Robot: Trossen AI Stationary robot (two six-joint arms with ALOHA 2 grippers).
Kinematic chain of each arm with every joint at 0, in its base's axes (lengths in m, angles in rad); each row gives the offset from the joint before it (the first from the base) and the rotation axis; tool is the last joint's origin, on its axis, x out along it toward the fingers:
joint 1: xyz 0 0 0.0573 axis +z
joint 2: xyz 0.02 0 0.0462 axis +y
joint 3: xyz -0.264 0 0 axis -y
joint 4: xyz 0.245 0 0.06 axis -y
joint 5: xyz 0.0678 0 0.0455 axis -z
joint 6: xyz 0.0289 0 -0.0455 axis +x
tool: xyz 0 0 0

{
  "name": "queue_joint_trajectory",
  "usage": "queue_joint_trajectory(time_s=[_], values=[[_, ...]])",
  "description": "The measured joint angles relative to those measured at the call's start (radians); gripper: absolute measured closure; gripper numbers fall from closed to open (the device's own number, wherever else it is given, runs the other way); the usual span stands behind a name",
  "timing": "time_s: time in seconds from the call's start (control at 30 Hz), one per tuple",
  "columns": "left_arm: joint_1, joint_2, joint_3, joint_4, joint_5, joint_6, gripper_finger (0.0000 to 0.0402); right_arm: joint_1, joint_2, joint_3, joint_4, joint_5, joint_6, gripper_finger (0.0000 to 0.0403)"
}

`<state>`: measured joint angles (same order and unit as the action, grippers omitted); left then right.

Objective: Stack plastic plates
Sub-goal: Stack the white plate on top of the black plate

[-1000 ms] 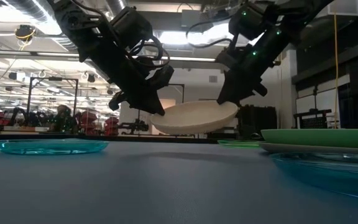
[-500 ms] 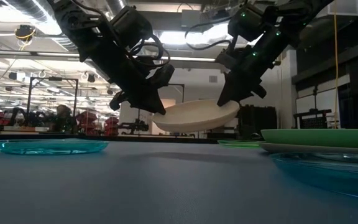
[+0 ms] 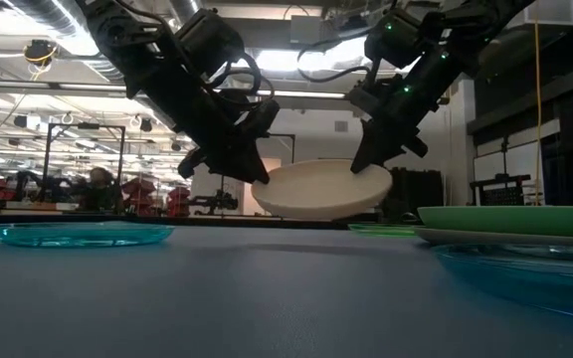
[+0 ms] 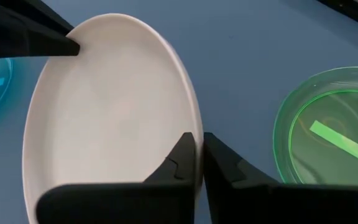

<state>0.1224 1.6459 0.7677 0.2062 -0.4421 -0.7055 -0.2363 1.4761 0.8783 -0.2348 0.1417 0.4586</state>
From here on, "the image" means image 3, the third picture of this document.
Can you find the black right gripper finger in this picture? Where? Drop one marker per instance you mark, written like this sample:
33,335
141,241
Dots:
368,146
388,146

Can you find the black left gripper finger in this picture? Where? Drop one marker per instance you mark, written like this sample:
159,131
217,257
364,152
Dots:
239,171
254,156

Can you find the white plastic plate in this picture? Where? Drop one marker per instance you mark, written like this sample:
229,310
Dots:
316,191

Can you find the small transparent green plate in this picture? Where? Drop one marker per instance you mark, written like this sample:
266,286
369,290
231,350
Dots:
381,230

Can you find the large opaque green plate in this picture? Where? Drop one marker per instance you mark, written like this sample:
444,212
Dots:
515,221

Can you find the blue transparent bowl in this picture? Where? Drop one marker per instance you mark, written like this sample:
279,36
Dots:
77,234

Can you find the small transparent blue plate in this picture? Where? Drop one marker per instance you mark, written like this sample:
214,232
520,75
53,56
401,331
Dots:
525,278

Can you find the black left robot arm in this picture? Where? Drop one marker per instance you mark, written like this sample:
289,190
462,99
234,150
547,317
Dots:
127,45

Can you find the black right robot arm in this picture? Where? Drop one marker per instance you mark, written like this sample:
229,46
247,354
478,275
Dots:
465,40

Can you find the black background robot arm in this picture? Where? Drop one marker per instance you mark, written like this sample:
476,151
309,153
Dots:
217,201

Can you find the black cabinet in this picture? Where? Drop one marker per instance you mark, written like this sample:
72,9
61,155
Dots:
416,194

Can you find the red storage bin rack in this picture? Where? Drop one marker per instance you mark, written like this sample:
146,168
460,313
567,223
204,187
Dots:
139,196
0,188
178,201

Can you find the large grey plate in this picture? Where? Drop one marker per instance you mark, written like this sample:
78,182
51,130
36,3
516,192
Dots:
465,237

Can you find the black cart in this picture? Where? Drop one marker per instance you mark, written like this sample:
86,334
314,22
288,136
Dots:
500,191

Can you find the blue table mat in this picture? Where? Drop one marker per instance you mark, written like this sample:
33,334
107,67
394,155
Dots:
266,298

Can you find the whiteboard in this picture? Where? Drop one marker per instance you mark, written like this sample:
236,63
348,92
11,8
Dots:
520,161

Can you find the person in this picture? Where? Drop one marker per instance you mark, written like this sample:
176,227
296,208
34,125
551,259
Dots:
100,189

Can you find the white hanging box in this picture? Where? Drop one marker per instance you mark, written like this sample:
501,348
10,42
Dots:
550,12

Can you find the long ceiling light bar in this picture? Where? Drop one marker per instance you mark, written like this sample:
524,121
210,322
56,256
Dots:
43,88

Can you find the grey wall vent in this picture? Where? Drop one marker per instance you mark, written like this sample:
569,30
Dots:
341,126

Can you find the black table frame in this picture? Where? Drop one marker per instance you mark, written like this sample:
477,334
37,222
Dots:
266,222

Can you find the black frame stand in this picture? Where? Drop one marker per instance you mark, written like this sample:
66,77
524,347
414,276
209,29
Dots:
82,125

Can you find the silver ventilation duct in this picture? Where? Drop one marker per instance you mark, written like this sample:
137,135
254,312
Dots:
43,15

